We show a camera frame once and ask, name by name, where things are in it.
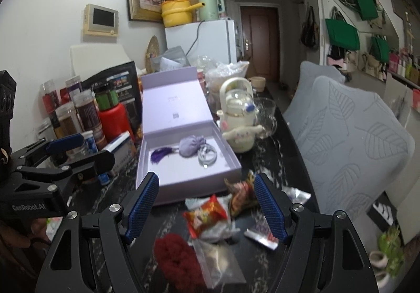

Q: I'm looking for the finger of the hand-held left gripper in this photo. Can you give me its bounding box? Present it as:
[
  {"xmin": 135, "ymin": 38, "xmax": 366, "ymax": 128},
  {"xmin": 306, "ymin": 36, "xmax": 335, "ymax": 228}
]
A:
[
  {"xmin": 16, "ymin": 149, "xmax": 116, "ymax": 197},
  {"xmin": 11, "ymin": 133, "xmax": 85, "ymax": 169}
]

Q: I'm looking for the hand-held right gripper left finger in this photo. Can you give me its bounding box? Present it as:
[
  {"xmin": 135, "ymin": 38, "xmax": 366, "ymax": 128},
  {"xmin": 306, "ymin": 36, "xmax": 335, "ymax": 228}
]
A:
[{"xmin": 34, "ymin": 172, "xmax": 160, "ymax": 293}]

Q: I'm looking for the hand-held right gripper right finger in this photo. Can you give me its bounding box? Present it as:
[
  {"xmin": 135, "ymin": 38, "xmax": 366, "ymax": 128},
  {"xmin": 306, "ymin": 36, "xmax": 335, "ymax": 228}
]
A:
[{"xmin": 253, "ymin": 173, "xmax": 378, "ymax": 293}]

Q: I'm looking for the brown gold snack packet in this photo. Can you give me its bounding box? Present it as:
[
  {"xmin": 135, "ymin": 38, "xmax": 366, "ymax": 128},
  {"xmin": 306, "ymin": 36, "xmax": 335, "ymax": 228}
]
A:
[{"xmin": 224, "ymin": 171, "xmax": 260, "ymax": 218}]

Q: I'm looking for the silver purple print snack packet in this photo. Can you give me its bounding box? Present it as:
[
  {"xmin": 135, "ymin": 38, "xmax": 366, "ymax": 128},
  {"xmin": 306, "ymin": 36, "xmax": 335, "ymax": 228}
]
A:
[{"xmin": 244, "ymin": 186, "xmax": 312, "ymax": 251}]

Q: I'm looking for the red snack packet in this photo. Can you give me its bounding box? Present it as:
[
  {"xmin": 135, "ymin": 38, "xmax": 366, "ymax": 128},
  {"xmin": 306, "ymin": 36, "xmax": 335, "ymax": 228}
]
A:
[{"xmin": 182, "ymin": 195, "xmax": 242, "ymax": 243}]

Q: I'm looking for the clear plastic bag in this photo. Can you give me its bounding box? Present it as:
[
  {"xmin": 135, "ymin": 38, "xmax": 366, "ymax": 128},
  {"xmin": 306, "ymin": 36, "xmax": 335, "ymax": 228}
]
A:
[
  {"xmin": 205, "ymin": 61, "xmax": 250, "ymax": 90},
  {"xmin": 192, "ymin": 239, "xmax": 247, "ymax": 289}
]

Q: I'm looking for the lavender gift box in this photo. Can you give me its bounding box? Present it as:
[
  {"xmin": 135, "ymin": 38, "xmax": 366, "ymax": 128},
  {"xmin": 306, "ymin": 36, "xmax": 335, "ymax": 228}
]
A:
[{"xmin": 135, "ymin": 66, "xmax": 242, "ymax": 206}]

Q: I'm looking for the person's left hand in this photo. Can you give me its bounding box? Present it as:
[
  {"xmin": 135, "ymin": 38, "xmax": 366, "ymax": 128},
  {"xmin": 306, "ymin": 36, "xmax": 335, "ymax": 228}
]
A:
[{"xmin": 0, "ymin": 218, "xmax": 50, "ymax": 249}]

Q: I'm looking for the small blue cap bottle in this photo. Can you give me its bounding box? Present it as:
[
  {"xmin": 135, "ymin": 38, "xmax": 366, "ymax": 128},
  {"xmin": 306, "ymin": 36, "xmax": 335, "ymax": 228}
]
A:
[{"xmin": 82, "ymin": 130, "xmax": 99, "ymax": 152}]

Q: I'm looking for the brown spice jar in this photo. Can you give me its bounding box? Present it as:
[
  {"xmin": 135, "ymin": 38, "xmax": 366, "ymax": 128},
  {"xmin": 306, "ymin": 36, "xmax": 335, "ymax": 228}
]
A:
[{"xmin": 55, "ymin": 103, "xmax": 82, "ymax": 139}]

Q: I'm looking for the white blue box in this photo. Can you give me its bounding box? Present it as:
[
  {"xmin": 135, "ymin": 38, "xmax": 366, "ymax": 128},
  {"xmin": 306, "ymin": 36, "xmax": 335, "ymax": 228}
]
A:
[{"xmin": 103, "ymin": 132, "xmax": 137, "ymax": 175}]

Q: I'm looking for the tall dark spice jar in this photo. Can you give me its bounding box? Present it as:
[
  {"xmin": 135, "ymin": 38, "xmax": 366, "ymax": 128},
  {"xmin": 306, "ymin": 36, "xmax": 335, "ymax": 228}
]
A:
[{"xmin": 73, "ymin": 90, "xmax": 106, "ymax": 149}]

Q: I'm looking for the red bottle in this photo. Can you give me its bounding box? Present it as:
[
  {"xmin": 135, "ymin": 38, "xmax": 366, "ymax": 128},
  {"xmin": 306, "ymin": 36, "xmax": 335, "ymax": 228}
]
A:
[{"xmin": 98, "ymin": 103, "xmax": 136, "ymax": 152}]

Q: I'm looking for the red spice jar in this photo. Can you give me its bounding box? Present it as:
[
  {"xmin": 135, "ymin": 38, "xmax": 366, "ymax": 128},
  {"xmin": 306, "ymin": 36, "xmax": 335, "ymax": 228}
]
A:
[{"xmin": 40, "ymin": 80, "xmax": 61, "ymax": 113}]

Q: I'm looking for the dark red fuzzy ball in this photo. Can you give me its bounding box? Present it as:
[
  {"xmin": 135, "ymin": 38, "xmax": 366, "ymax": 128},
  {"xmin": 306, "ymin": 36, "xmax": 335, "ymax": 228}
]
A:
[{"xmin": 154, "ymin": 233, "xmax": 206, "ymax": 293}]

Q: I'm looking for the green jar with black lid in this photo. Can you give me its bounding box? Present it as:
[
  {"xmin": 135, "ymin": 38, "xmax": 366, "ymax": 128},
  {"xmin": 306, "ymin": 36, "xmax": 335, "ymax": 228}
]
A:
[{"xmin": 94, "ymin": 82, "xmax": 119, "ymax": 110}]

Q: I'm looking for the purple sachet pouch with tassel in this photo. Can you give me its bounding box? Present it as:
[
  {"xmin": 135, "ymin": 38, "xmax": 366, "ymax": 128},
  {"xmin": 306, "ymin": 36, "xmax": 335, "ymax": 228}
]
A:
[{"xmin": 150, "ymin": 136, "xmax": 206, "ymax": 165}]

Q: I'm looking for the black printed box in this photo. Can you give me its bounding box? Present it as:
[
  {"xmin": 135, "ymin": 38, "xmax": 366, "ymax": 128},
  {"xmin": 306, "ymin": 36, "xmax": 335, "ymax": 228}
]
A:
[{"xmin": 81, "ymin": 61, "xmax": 143, "ymax": 136}]

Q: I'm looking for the clear glass mug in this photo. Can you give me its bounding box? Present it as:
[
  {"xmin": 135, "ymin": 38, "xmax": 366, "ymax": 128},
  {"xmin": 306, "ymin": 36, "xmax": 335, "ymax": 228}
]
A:
[{"xmin": 253, "ymin": 98, "xmax": 278, "ymax": 139}]

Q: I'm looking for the cream cartoon dog bottle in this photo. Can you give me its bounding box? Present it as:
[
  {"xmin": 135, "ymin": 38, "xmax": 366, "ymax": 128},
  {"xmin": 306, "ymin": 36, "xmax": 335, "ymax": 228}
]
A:
[{"xmin": 217, "ymin": 77, "xmax": 267, "ymax": 153}]

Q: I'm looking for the grey leaf pattern chair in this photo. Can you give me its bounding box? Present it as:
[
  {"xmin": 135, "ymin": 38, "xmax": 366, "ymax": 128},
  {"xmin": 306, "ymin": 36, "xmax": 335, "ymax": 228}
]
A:
[
  {"xmin": 283, "ymin": 61, "xmax": 347, "ymax": 123},
  {"xmin": 293, "ymin": 76, "xmax": 416, "ymax": 226}
]

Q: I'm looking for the black white striped box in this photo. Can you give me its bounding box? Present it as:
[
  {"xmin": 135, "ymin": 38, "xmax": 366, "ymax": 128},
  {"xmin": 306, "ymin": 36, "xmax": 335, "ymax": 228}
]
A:
[{"xmin": 367, "ymin": 201, "xmax": 396, "ymax": 226}]

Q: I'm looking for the small white pot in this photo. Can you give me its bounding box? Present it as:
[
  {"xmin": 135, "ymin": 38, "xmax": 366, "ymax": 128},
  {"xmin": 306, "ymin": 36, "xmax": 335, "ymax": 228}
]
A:
[
  {"xmin": 369, "ymin": 251, "xmax": 389, "ymax": 269},
  {"xmin": 374, "ymin": 271, "xmax": 391, "ymax": 290}
]

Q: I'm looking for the woven wicker fan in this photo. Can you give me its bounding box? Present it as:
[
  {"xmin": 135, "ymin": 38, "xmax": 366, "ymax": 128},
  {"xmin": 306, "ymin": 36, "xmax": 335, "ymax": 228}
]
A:
[{"xmin": 145, "ymin": 35, "xmax": 160, "ymax": 74}]

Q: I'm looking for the beige cup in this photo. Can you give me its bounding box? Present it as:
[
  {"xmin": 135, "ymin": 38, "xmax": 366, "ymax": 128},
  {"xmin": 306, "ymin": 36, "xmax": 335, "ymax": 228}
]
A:
[{"xmin": 248, "ymin": 76, "xmax": 266, "ymax": 93}]

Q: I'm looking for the grey plastic bag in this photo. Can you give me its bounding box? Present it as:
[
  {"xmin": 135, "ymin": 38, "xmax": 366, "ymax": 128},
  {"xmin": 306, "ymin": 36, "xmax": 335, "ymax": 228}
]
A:
[{"xmin": 151, "ymin": 46, "xmax": 189, "ymax": 75}]

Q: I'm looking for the crumpled clear plastic bag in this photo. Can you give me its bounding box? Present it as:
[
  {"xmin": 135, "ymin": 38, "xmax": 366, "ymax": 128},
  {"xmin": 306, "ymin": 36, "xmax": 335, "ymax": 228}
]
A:
[{"xmin": 205, "ymin": 61, "xmax": 250, "ymax": 90}]

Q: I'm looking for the white fridge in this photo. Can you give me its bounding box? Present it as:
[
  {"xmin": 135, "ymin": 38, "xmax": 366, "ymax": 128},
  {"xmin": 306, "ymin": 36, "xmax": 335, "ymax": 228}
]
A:
[{"xmin": 164, "ymin": 18, "xmax": 237, "ymax": 65}]

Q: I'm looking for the brown door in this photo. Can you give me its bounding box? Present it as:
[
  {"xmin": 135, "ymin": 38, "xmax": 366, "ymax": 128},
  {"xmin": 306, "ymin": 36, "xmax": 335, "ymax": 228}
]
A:
[{"xmin": 240, "ymin": 6, "xmax": 280, "ymax": 80}]

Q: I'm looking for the yellow pot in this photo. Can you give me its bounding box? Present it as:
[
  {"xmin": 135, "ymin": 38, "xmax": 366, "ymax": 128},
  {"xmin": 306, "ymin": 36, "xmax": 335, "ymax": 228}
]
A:
[{"xmin": 161, "ymin": 0, "xmax": 206, "ymax": 28}]

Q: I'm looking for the black handbag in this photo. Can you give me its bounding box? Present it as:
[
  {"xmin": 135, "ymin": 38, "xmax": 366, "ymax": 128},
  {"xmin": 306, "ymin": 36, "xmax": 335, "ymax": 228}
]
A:
[{"xmin": 301, "ymin": 6, "xmax": 319, "ymax": 49}]

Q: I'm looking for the green tote bag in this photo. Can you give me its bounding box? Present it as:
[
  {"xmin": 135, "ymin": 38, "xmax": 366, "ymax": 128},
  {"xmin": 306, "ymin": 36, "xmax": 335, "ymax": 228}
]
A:
[
  {"xmin": 348, "ymin": 0, "xmax": 379, "ymax": 21},
  {"xmin": 325, "ymin": 18, "xmax": 360, "ymax": 51},
  {"xmin": 370, "ymin": 35, "xmax": 391, "ymax": 64}
]

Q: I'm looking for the light green electric kettle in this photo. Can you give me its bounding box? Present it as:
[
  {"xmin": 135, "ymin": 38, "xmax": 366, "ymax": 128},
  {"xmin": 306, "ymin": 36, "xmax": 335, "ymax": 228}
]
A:
[{"xmin": 196, "ymin": 0, "xmax": 226, "ymax": 22}]

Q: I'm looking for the row of bottles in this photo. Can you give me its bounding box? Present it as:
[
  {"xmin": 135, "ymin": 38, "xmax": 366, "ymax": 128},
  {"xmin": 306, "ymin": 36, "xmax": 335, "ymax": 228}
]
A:
[{"xmin": 389, "ymin": 45, "xmax": 420, "ymax": 83}]

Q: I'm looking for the coiled white cable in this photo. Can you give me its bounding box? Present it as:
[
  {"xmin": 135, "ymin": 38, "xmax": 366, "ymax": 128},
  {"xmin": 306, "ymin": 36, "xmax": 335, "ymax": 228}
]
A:
[{"xmin": 198, "ymin": 145, "xmax": 218, "ymax": 169}]

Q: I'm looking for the beige wall intercom panel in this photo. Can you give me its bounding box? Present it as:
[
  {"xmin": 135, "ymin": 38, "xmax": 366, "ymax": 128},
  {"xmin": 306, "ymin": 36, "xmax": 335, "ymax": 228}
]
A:
[{"xmin": 82, "ymin": 3, "xmax": 119, "ymax": 38}]

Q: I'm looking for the black power cable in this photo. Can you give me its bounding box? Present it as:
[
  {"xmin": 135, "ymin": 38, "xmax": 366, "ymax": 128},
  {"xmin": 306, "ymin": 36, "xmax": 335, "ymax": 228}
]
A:
[{"xmin": 188, "ymin": 21, "xmax": 202, "ymax": 54}]

